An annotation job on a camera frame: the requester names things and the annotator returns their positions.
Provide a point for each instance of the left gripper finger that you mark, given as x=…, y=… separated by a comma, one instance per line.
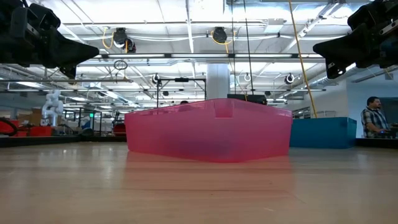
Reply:
x=70, y=72
x=71, y=51

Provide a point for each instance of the red storage bin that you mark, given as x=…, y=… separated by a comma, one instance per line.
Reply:
x=40, y=131

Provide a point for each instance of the pink translucent plastic bin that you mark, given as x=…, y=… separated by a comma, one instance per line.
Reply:
x=202, y=133

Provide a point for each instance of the white round column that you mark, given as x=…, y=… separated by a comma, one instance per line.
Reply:
x=217, y=81

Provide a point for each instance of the brown cardboard box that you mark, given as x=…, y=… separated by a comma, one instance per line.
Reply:
x=34, y=116

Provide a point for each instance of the long ceiling light strip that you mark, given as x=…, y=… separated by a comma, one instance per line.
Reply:
x=199, y=55

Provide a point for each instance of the teal plastic bin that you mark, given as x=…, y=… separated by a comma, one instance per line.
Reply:
x=323, y=132

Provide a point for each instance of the black rectangular box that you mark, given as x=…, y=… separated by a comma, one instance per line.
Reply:
x=247, y=99

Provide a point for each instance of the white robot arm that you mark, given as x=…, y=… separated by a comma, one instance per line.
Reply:
x=53, y=107

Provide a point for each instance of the person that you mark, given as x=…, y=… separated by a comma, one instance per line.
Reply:
x=373, y=119
x=184, y=102

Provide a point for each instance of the black aluminium table frame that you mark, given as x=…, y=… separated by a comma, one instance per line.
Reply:
x=46, y=141

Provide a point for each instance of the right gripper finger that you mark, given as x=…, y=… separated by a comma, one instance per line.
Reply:
x=345, y=46
x=335, y=70

